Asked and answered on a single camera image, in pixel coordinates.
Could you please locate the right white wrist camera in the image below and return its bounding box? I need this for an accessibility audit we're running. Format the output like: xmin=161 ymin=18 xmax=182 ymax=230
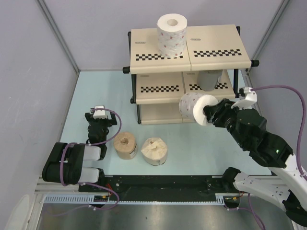
xmin=231 ymin=87 xmax=257 ymax=109

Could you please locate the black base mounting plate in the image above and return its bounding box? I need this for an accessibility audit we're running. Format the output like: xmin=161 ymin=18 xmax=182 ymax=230
xmin=78 ymin=174 xmax=240 ymax=195

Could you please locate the grey paper towel roll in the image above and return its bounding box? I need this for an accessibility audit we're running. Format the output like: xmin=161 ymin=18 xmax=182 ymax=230
xmin=197 ymin=70 xmax=223 ymax=92

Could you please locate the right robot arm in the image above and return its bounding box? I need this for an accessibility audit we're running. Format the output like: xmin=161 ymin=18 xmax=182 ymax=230
xmin=203 ymin=99 xmax=307 ymax=227

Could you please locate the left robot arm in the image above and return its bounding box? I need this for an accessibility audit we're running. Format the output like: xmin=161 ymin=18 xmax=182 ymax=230
xmin=42 ymin=108 xmax=117 ymax=192

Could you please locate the white pinkish paper roll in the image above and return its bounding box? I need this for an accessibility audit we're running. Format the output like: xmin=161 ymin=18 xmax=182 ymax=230
xmin=179 ymin=92 xmax=218 ymax=126

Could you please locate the cream paper roll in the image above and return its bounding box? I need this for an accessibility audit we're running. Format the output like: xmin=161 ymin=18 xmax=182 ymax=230
xmin=141 ymin=138 xmax=168 ymax=166

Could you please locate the purple cable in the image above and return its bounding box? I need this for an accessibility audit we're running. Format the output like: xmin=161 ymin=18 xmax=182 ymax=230
xmin=56 ymin=108 xmax=122 ymax=214
xmin=247 ymin=85 xmax=307 ymax=230

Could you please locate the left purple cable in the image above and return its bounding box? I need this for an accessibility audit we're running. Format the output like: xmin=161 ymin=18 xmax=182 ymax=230
xmin=56 ymin=108 xmax=122 ymax=214

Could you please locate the white dotted paper roll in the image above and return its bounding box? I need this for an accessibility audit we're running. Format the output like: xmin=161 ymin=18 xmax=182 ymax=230
xmin=157 ymin=13 xmax=188 ymax=58

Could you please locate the beige three-tier shelf rack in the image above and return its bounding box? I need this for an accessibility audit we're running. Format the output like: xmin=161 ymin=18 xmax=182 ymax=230
xmin=123 ymin=24 xmax=259 ymax=125

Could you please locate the brown wrapped paper roll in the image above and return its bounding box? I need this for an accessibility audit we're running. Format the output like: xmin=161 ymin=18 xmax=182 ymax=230
xmin=113 ymin=132 xmax=138 ymax=160

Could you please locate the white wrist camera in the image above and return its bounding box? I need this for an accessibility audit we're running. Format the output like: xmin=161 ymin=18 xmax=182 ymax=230
xmin=231 ymin=87 xmax=257 ymax=109
xmin=91 ymin=105 xmax=108 ymax=119

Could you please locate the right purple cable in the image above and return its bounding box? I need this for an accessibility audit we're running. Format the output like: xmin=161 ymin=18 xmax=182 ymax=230
xmin=247 ymin=85 xmax=307 ymax=230

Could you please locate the slotted cable duct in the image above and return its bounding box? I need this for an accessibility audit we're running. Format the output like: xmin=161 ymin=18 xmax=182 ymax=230
xmin=44 ymin=193 xmax=231 ymax=204

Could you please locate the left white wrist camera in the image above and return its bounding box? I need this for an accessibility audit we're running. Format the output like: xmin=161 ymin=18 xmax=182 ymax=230
xmin=91 ymin=105 xmax=108 ymax=119

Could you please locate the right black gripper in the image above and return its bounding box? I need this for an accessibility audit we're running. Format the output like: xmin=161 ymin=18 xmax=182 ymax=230
xmin=202 ymin=98 xmax=248 ymax=149

